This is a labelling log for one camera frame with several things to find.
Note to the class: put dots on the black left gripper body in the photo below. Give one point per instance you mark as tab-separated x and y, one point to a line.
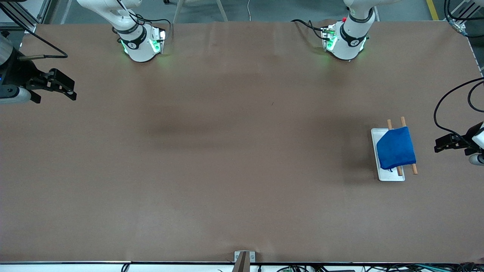
470	138

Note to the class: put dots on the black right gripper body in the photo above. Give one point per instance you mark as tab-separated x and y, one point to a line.
18	72

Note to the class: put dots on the blue towel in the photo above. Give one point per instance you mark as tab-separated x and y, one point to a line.
397	149

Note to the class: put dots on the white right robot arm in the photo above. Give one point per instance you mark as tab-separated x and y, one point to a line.
140	49

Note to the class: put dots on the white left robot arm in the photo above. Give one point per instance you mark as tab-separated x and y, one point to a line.
348	41

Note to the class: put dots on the white towel rack base tray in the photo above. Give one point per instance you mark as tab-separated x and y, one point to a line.
378	151

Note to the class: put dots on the wooden stand leg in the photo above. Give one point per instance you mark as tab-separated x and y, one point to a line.
222	11
180	5

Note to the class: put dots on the brown bar at table edge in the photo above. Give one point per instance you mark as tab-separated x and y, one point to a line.
242	264

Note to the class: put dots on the aluminium frame profile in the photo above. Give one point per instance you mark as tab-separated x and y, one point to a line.
30	27

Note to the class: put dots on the grey metal table bracket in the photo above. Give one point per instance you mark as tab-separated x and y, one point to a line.
252	257

